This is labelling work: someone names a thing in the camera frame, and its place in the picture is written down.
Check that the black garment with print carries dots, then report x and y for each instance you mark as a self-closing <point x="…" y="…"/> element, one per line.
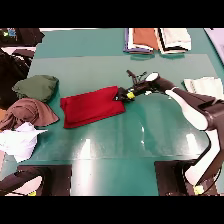
<point x="25" y="36"/>

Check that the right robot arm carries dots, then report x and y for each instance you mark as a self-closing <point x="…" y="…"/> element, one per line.
<point x="195" y="106"/>

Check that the orange-brown garment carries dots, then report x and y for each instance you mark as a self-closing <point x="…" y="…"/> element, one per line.
<point x="146" y="36"/>

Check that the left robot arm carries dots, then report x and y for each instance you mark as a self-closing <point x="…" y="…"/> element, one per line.
<point x="18" y="180"/>

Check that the white ribbed garment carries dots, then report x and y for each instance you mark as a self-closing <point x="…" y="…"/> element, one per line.
<point x="205" y="86"/>

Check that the red T-shirt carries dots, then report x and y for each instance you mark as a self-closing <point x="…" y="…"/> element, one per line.
<point x="91" y="106"/>

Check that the purple garment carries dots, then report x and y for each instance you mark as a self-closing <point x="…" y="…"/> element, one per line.
<point x="128" y="43"/>

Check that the dark green garment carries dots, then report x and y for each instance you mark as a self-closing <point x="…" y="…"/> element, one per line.
<point x="36" y="87"/>

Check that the brown garment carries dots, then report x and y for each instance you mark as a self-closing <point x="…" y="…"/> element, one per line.
<point x="30" y="111"/>

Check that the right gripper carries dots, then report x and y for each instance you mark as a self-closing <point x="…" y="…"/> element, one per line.
<point x="124" y="94"/>

